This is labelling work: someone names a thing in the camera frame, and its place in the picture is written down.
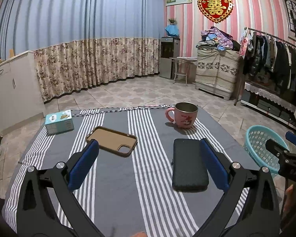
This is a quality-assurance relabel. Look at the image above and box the teal plastic basket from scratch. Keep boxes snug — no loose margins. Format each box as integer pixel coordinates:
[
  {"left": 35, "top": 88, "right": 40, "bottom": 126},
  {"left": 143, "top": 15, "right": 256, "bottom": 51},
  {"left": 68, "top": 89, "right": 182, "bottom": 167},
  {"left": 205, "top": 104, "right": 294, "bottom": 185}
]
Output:
[{"left": 243, "top": 125, "right": 289, "bottom": 177}]

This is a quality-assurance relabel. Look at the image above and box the black power bank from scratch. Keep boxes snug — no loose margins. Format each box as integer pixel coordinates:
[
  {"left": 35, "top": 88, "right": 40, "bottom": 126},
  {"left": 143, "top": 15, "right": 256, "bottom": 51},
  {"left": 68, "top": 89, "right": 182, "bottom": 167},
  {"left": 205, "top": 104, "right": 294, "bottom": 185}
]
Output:
[{"left": 172, "top": 139, "right": 209, "bottom": 192}]

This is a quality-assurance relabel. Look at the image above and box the grey striped table cloth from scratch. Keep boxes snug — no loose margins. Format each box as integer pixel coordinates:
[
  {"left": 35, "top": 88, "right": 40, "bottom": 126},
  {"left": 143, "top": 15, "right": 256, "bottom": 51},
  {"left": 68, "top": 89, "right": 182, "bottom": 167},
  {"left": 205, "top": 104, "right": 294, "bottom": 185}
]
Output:
[{"left": 3, "top": 108, "right": 257, "bottom": 236}]

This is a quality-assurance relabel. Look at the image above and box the teal tissue box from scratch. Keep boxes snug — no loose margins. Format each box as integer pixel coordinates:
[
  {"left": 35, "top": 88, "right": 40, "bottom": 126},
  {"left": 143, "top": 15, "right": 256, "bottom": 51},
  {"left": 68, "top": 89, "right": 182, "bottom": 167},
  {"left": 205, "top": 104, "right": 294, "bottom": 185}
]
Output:
[{"left": 45, "top": 110, "right": 74, "bottom": 135}]

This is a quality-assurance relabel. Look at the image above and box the clothes rack with garments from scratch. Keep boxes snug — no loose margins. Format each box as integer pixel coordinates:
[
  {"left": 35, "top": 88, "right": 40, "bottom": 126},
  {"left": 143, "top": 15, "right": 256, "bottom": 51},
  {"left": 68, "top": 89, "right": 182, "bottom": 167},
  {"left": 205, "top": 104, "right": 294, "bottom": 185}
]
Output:
[{"left": 236, "top": 27, "right": 296, "bottom": 129}]

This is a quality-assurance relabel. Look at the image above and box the brown phone case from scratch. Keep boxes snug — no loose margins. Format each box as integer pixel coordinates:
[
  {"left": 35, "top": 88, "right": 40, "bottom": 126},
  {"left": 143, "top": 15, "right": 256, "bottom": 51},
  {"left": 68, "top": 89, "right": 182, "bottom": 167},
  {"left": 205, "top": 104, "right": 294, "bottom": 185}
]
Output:
[{"left": 86, "top": 126, "right": 138, "bottom": 157}]

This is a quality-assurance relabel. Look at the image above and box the white low cabinet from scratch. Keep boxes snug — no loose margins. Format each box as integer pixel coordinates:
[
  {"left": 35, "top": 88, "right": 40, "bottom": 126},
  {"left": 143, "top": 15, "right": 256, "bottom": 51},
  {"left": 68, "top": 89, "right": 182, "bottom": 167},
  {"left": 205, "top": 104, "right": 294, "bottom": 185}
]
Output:
[{"left": 0, "top": 50, "right": 46, "bottom": 135}]

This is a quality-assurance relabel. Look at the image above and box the pink metal mug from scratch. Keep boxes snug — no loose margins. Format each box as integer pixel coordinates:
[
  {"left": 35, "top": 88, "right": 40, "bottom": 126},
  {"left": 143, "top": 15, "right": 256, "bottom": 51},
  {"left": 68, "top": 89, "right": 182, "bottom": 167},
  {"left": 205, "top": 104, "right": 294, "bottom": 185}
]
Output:
[{"left": 165, "top": 102, "right": 198, "bottom": 129}]

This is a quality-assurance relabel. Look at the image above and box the cloth covered cabinet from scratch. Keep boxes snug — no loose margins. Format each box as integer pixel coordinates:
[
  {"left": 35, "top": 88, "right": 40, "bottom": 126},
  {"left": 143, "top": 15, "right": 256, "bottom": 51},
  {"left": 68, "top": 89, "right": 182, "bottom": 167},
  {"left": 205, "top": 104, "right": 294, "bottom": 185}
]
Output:
[{"left": 195, "top": 47, "right": 242, "bottom": 100}]

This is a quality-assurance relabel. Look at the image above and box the pile of clothes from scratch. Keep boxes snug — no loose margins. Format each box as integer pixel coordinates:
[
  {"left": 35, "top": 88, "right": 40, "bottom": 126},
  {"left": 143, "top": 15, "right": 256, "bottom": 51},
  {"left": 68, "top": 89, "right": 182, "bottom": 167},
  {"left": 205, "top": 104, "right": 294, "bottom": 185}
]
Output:
[{"left": 196, "top": 26, "right": 240, "bottom": 52}]

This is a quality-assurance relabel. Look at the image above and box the small side table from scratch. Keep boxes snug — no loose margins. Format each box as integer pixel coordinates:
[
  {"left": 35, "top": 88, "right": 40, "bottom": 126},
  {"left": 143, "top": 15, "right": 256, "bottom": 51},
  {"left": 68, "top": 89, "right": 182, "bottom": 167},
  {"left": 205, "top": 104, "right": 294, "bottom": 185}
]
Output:
[{"left": 170, "top": 57, "right": 197, "bottom": 86}]

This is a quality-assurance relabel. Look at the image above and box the grey water dispenser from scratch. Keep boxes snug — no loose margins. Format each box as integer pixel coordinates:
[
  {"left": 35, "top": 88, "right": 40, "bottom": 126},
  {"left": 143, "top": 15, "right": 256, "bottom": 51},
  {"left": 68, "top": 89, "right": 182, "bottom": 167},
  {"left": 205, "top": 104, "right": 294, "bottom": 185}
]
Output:
[{"left": 159, "top": 37, "right": 180, "bottom": 79}]

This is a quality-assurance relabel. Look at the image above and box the blue floral curtain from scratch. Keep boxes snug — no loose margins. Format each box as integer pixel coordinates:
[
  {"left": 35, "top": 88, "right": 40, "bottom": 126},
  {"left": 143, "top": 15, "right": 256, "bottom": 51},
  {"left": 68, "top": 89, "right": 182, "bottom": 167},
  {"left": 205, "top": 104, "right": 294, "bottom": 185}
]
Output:
[{"left": 0, "top": 0, "right": 164, "bottom": 101}]

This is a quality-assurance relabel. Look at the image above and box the blue water bottle cover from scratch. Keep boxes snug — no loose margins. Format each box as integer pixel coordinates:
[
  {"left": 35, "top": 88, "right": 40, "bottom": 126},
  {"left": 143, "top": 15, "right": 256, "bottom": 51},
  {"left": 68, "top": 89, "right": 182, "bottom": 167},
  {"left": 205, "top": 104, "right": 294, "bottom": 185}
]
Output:
[{"left": 165, "top": 25, "right": 180, "bottom": 38}]

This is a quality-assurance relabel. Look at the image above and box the small potted plant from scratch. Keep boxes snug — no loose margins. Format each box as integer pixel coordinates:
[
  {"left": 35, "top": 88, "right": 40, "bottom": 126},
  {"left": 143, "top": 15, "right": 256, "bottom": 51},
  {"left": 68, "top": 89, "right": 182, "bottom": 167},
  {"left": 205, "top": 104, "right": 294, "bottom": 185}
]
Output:
[{"left": 168, "top": 18, "right": 177, "bottom": 25}]

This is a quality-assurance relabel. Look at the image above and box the red heart wall decoration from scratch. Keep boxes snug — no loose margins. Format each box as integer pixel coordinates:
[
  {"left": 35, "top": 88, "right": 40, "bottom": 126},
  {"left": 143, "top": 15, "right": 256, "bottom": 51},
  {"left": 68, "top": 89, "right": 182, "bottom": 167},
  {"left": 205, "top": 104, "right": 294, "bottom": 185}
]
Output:
[{"left": 197, "top": 0, "right": 234, "bottom": 23}]

